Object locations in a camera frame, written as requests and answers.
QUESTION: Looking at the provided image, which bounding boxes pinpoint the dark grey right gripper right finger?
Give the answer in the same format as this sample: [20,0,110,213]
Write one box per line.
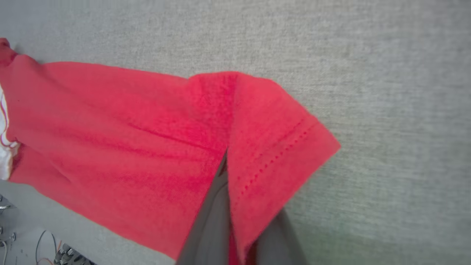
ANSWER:
[254,208,308,265]

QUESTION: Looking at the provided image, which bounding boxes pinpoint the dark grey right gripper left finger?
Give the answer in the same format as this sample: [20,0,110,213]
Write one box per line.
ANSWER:
[177,149,232,265]

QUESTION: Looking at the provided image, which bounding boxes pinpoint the red and white sports jersey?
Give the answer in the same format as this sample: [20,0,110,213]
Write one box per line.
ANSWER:
[0,38,341,265]

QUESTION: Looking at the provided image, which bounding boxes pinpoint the grey fabric sofa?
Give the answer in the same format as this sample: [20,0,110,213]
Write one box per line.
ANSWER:
[0,0,471,265]

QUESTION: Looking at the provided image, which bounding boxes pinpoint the thin grey looped cable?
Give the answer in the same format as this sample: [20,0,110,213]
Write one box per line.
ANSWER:
[35,230,58,265]

